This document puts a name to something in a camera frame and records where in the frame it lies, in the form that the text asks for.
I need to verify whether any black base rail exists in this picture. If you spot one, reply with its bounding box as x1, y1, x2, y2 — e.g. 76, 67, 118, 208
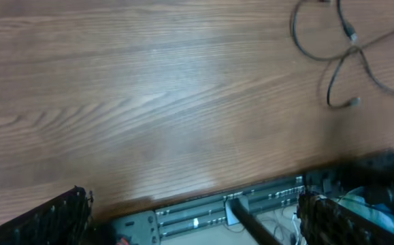
111, 176, 303, 244

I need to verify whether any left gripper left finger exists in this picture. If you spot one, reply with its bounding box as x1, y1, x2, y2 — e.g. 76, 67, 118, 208
0, 186, 93, 245

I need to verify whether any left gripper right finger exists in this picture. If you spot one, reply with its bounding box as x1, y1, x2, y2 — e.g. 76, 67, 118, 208
297, 192, 394, 245

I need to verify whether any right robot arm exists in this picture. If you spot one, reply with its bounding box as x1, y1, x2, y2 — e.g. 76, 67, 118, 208
302, 149, 394, 214

